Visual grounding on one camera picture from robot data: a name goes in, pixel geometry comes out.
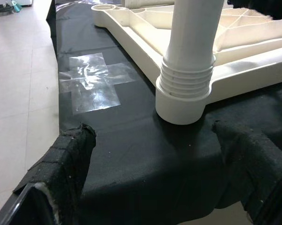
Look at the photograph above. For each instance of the cream plastic table top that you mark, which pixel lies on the cream plastic table top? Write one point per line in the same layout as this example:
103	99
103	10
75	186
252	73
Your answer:
136	39

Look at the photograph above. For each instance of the teal plastic scoop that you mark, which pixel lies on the teal plastic scoop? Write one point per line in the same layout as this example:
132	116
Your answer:
17	5

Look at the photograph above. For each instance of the clear tape patch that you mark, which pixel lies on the clear tape patch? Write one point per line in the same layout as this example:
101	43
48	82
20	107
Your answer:
94	93

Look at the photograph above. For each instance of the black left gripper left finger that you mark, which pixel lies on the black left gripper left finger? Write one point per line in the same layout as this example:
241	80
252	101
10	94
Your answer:
61	168

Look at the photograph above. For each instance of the black tablecloth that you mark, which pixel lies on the black tablecloth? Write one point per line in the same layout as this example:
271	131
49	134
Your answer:
143	164

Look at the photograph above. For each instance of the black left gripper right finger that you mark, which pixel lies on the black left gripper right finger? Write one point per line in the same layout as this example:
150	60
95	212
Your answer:
253	168

